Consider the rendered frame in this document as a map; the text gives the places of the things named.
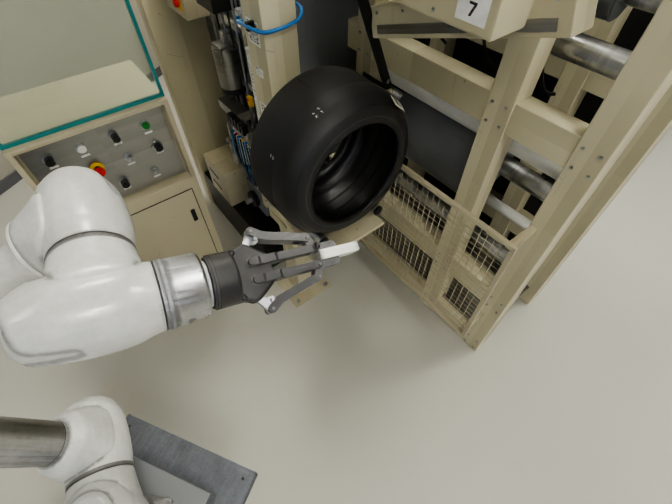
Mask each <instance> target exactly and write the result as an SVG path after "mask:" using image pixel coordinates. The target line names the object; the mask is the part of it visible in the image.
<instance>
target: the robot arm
mask: <svg viewBox="0 0 672 504"><path fill-rule="evenodd" d="M5 235H6V240H7V241H6V243H5V244H4V245H3V246H2V247H1V248H0V344H1V346H2V348H3V350H4V351H5V353H6V354H7V355H8V356H9V357H10V358H11V359H12V360H14V361H16V362H18V363H19V364H22V365H24V366H26V367H45V366H55V365H62V364H68V363H73V362H78V361H84V360H88V359H93V358H97V357H101V356H105V355H109V354H112V353H116V352H119V351H122V350H125V349H128V348H131V347H133V346H136V345H138V344H141V343H143V342H145V341H147V340H148V339H150V338H151V337H153V336H155V335H157V334H159V333H162V332H165V331H167V330H170V329H172V330H173V329H176V328H178V327H181V326H184V325H188V324H191V323H192V322H194V321H195V320H199V319H202V318H208V317H209V316H211V314H212V308H213V309H216V310H220V309H224V308H227V307H231V306H234V305H238V304H241V303H251V304H255V303H258V304H259V305H260V306H261V307H262V308H263V309H265V310H264V311H265V313H266V314H267V315H270V314H272V313H275V312H276V311H277V310H278V309H279V308H280V306H281V305H282V304H283V303H284V302H285V301H287V300H288V299H290V298H292V297H293V296H295V295H297V294H298V293H300V292H302V291H303V290H305V289H307V288H308V287H310V286H312V285H313V284H315V283H317V282H318V281H320V280H322V279H323V274H322V270H323V268H326V267H330V266H334V265H336V264H338V263H339V262H340V258H339V257H342V256H346V255H350V254H352V253H354V252H356V251H358V250H359V246H358V243H357V241H354V242H350V243H346V244H341V245H337V246H335V243H334V241H332V240H330V241H326V242H321V243H318V242H315V243H314V242H313V241H312V239H311V235H310V234H308V233H289V232H266V231H260V230H258V229H255V228H253V227H248V228H247V229H246V230H245V231H244V233H243V235H242V236H243V240H242V242H241V244H239V245H237V246H236V247H235V248H234V249H232V250H228V251H224V252H219V253H214V254H209V255H204V256H203V257H202V258H201V261H200V259H199V257H198V256H197V255H196V254H195V253H188V254H183V255H178V256H173V257H168V258H163V259H155V260H154V261H147V262H142V260H141V259H140V257H139V255H138V252H137V248H136V234H135V229H134V225H133V222H132V219H131V216H130V213H129V210H128V208H127V206H126V203H125V201H124V199H123V198H122V196H121V194H120V192H119V191H118V189H117V188H116V187H115V186H114V185H112V184H111V183H110V182H109V181H108V180H106V179H105V178H104V177H103V176H101V175H100V174H99V173H98V172H96V171H94V170H92V169H89V168H86V167H80V166H67V167H62V168H58V169H56V170H54V171H52V172H51V173H49V174H48V175H47V176H46V177H45V178H44V179H43V180H42V181H41V182H40V183H39V184H38V186H37V187H36V190H35V193H34V195H32V196H31V197H30V198H29V200H28V202H27V204H26V205H25V206H24V208H23V209H22V210H21V211H20V212H19V213H18V215H17V216H16V217H15V218H14V219H13V220H12V221H11V222H9V223H8V224H7V226H6V229H5ZM256 243H258V244H279V245H302V246H301V247H297V248H292V249H288V250H284V251H279V252H272V253H268V254H266V253H264V252H262V251H260V250H257V249H255V248H252V247H250V245H252V246H253V245H256ZM311 254H313V255H312V256H313V258H314V261H312V262H308V263H304V264H300V265H296V266H292V267H288V268H284V269H278V270H273V268H272V264H275V263H279V262H283V261H287V260H292V259H296V258H300V257H304V256H308V255H311ZM308 272H311V276H310V277H309V278H307V279H305V280H303V281H302V282H300V283H298V284H297V285H295V286H293V287H291V288H290V289H288V290H286V291H284V292H283V293H281V294H279V295H278V296H276V297H274V296H269V297H268V298H264V295H265V294H266V293H267V292H268V290H269V289H270V288H271V286H272V285H273V284H274V282H275V281H278V280H282V279H286V278H289V277H293V276H297V275H301V274H305V273H308ZM28 467H35V468H36V469H37V471H38V472H39V474H40V475H42V476H43V477H46V478H50V479H53V480H55V481H57V482H59V483H64V486H65V500H64V504H173V499H172V498H170V497H158V496H155V495H152V494H149V493H146V492H143V491H142V489H141V487H140V484H139V481H138V478H137V475H136V471H135V468H134V462H133V450H132V443H131V437H130V432H129V428H128V424H127V421H126V417H125V415H124V413H123V411H122V409H121V408H120V406H119V405H118V404H117V403H116V402H115V401H114V400H113V399H111V398H109V397H105V396H100V395H97V396H90V397H86V398H83V399H81V400H79V401H76V402H75V403H73V404H72V405H70V406H69V407H68V408H67V409H66V410H65V411H64V412H62V413H60V414H58V415H57V416H55V417H54V418H52V419H51V420H42V419H30V418H19V417H7V416H0V468H28Z"/></svg>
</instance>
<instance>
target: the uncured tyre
mask: <svg viewBox="0 0 672 504"><path fill-rule="evenodd" d="M298 79H300V80H301V81H302V82H304V83H305V84H307V85H308V86H310V87H311V89H310V88H309V87H308V86H306V85H305V84H303V83H302V82H300V81H299V80H298ZM391 96H392V97H394V96H393V95H392V94H391V93H390V92H389V91H387V90H386V89H384V88H382V87H381V86H379V85H377V84H376V83H374V82H372V81H371V80H369V79H367V78H366V77H364V76H363V75H361V74H359V73H358V72H356V71H354V70H352V69H349V68H346V67H340V66H321V67H316V68H313V69H310V70H308V71H305V72H303V73H301V74H300V75H298V76H296V77H295V78H293V79H292V80H290V81H289V82H288V83H287V84H286V85H284V86H283V87H282V88H281V89H280V90H279V91H278V92H277V93H276V94H275V96H274V97H273V98H272V99H271V101H270V102H269V103H268V105H267V106H266V108H265V109H264V111H263V113H262V115H261V117H260V119H259V121H258V123H257V125H256V128H255V131H254V134H253V138H252V142H251V149H250V164H251V170H252V174H253V177H254V180H255V182H256V184H257V186H258V188H259V190H260V192H261V193H262V194H263V195H264V196H265V198H266V199H267V200H268V201H269V202H270V203H271V204H272V205H273V206H274V207H275V208H276V209H277V210H278V211H279V212H280V213H281V214H282V215H283V217H284V218H285V219H286V220H287V221H288V222H289V223H291V224H292V225H293V226H295V227H297V228H299V229H301V230H303V231H306V232H310V233H324V232H330V231H336V230H339V229H342V228H345V227H347V226H349V225H351V224H353V223H355V222H356V221H358V220H359V219H361V218H362V217H364V216H365V215H366V214H367V213H368V212H370V211H371V210H372V209H373V208H374V207H375V206H376V205H377V204H378V203H379V202H380V201H381V199H382V198H383V197H384V196H385V194H386V193H387V192H388V190H389V189H390V188H391V186H392V184H393V183H394V181H395V179H396V178H397V176H398V174H399V172H400V169H401V167H402V164H403V162H404V159H405V155H406V151H407V144H408V129H407V119H406V115H405V112H404V111H403V110H402V109H400V108H399V107H398V106H396V105H395V103H394V101H393V99H392V98H391ZM394 98H395V97H394ZM395 99H396V98H395ZM396 100H397V99H396ZM318 106H321V107H322V108H323V109H324V110H325V111H326V112H324V113H323V114H322V115H321V116H320V117H319V118H318V119H317V120H315V119H314V118H313V117H312V116H311V115H310V114H311V113H312V112H313V111H314V110H315V109H316V108H317V107H318ZM341 141H342V142H341ZM340 142H341V144H340V146H339V148H338V150H337V151H336V153H335V154H334V156H333V157H332V158H331V159H330V161H329V162H328V163H327V164H326V165H325V166H324V167H322V165H323V163H324V162H325V160H326V159H327V157H328V156H329V154H330V153H331V152H332V151H333V149H334V148H335V147H336V146H337V145H338V144H339V143H340ZM270 151H271V152H272V153H273V154H275V155H276V156H275V159H274V162H272V161H271V160H270V159H269V154H270ZM321 167H322V168H321Z"/></svg>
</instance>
